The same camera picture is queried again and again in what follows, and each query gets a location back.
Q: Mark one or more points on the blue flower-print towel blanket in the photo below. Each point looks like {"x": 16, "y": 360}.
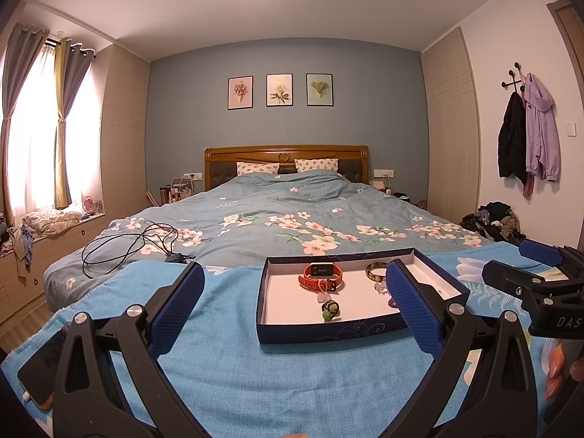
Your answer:
{"x": 273, "y": 374}

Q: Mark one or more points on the pink framed flower picture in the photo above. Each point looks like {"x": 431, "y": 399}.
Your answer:
{"x": 240, "y": 92}

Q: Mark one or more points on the beige wardrobe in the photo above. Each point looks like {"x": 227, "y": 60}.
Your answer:
{"x": 125, "y": 123}
{"x": 449, "y": 123}

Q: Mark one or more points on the wooden bed headboard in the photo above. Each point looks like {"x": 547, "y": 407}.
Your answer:
{"x": 255, "y": 151}

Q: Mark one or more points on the cream bundled blanket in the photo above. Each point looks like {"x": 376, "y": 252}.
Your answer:
{"x": 50, "y": 221}

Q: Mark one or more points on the black wall coat rack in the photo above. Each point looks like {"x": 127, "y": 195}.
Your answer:
{"x": 516, "y": 77}

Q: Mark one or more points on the spotted pillow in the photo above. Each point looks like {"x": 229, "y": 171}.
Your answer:
{"x": 317, "y": 164}
{"x": 258, "y": 168}

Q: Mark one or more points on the grey and yellow curtain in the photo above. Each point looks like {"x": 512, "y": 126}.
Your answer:
{"x": 61, "y": 100}

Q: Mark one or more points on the pile of dark clothes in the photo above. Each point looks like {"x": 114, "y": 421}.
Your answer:
{"x": 495, "y": 221}

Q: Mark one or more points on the white wall socket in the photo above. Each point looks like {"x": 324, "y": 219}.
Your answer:
{"x": 194, "y": 176}
{"x": 384, "y": 173}

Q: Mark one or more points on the dark blue shallow box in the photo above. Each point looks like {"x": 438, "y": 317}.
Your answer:
{"x": 283, "y": 292}

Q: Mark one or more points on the black curtain rod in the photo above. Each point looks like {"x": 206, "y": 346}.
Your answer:
{"x": 54, "y": 44}

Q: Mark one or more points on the purple jacket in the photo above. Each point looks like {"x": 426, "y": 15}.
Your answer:
{"x": 540, "y": 132}

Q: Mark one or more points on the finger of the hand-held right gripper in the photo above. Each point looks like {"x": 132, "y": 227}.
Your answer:
{"x": 540, "y": 252}
{"x": 506, "y": 276}

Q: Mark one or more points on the orange smart watch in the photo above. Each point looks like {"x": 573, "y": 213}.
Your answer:
{"x": 306, "y": 280}

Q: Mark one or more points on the small pink fan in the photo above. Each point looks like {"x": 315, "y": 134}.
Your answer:
{"x": 90, "y": 204}

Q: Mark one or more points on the mottled green bangle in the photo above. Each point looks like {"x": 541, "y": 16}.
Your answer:
{"x": 367, "y": 273}

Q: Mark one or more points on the beige window seat cabinet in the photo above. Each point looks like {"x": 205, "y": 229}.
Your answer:
{"x": 59, "y": 239}

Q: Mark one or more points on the white light switch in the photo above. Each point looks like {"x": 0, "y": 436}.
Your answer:
{"x": 570, "y": 129}

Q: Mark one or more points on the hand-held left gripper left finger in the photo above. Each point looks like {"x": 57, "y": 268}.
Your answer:
{"x": 175, "y": 310}

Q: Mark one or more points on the black jacket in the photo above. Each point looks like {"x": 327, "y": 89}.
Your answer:
{"x": 511, "y": 141}

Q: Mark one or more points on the wooden bed floral duvet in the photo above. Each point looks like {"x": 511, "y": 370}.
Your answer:
{"x": 273, "y": 200}

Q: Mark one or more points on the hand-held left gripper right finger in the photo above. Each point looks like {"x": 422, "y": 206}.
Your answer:
{"x": 413, "y": 310}

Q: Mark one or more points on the white framed flower picture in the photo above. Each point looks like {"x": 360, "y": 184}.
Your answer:
{"x": 279, "y": 90}

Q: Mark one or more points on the green framed flower picture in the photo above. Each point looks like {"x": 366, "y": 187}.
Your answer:
{"x": 320, "y": 89}

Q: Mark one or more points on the wooden door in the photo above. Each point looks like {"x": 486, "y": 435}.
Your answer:
{"x": 572, "y": 23}

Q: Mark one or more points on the pink scarf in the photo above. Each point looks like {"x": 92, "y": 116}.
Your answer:
{"x": 528, "y": 187}

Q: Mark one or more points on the black smartphone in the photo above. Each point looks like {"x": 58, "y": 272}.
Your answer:
{"x": 41, "y": 365}

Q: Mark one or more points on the pile of colourful clothes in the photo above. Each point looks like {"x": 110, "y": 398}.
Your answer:
{"x": 18, "y": 242}

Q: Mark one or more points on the person's right hand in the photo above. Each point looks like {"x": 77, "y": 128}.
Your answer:
{"x": 554, "y": 374}

